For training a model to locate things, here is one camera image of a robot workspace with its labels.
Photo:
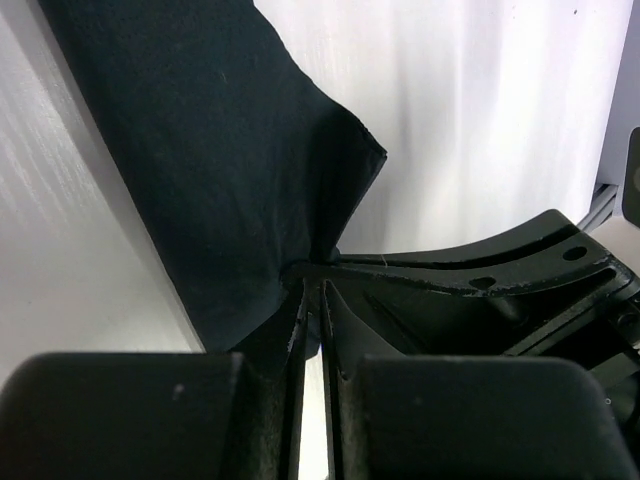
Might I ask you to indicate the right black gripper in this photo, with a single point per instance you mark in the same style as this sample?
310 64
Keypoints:
543 288

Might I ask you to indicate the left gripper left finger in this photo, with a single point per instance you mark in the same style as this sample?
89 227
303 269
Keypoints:
231 415

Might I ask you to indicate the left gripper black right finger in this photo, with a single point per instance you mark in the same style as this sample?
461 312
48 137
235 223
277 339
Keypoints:
397 416

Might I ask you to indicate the black paper napkin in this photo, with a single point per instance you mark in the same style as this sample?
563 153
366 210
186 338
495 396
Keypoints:
238 164

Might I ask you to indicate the right side aluminium rail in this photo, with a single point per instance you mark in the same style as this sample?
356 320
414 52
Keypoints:
603 206

